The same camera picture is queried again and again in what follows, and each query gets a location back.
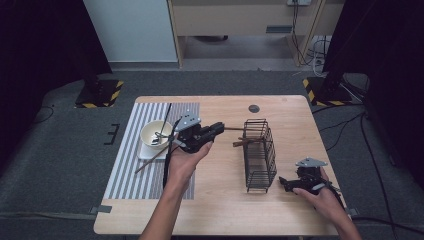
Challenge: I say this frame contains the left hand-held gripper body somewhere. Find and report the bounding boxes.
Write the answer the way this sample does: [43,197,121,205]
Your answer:
[173,113,214,154]

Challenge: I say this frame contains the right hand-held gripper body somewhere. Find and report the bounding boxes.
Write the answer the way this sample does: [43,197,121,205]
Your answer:
[295,157,334,196]

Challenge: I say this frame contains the black wire rack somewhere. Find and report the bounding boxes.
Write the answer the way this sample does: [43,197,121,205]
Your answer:
[242,118,278,194]

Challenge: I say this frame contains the person's left hand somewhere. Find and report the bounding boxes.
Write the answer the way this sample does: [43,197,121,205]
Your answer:
[164,141,214,193]

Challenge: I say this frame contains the person's right hand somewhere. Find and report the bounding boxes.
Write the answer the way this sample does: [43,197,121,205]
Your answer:
[292,167,348,225]

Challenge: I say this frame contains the black spoon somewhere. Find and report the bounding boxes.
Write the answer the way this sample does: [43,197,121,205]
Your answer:
[150,102,173,147]

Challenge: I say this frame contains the cream bowl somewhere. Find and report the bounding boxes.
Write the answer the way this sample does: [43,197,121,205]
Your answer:
[139,119,174,150]

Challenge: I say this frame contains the white square plate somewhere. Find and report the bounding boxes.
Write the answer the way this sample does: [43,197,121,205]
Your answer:
[137,128,178,161]

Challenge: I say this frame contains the grey striped placemat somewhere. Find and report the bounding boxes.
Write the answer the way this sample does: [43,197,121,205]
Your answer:
[103,101,201,201]

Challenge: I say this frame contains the black yellow striped stand base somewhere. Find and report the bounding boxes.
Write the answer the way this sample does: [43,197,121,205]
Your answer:
[302,76,354,107]
[74,79,125,109]

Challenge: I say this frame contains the light wooden desk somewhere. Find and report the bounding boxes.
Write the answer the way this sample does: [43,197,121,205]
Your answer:
[166,0,346,69]

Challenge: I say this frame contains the white cabinet panel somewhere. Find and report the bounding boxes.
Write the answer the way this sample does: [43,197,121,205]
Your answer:
[82,0,179,64]

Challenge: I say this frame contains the dark curtain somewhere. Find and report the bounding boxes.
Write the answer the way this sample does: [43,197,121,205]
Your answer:
[0,0,113,174]
[321,0,424,189]

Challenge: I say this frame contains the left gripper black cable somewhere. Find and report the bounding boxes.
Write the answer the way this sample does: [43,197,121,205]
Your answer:
[154,128,182,188]

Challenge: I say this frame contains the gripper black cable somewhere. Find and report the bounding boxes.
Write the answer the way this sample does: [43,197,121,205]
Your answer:
[154,128,182,188]
[318,179,424,235]

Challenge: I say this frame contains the long black floor cable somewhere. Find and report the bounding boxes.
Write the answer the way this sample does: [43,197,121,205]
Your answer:
[359,113,399,240]

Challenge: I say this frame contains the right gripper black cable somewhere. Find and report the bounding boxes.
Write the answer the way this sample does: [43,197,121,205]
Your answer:
[318,179,424,235]

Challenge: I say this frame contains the hanging black cables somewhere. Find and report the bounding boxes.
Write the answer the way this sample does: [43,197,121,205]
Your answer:
[290,3,332,78]

